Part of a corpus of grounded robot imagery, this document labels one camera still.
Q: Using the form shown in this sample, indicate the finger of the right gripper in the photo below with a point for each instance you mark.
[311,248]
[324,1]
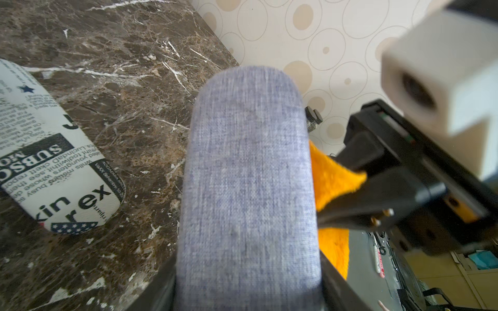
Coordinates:
[383,201]

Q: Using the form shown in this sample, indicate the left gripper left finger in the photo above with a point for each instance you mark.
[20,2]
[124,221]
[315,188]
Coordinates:
[159,295]

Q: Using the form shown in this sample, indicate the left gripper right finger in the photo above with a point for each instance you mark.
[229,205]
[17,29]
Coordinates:
[338,295]

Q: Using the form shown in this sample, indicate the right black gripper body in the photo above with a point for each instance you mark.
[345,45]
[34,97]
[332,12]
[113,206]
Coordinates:
[464,217]

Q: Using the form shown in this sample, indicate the orange microfiber cloth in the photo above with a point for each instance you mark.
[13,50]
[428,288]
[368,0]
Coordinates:
[330,181]

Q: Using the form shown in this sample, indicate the lavender fabric eyeglass case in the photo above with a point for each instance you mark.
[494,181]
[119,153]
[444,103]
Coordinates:
[248,237]

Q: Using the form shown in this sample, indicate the newspaper print eyeglass case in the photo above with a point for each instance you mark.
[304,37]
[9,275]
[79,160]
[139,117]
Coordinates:
[48,165]

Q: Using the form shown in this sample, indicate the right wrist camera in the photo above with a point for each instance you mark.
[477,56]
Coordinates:
[442,74]

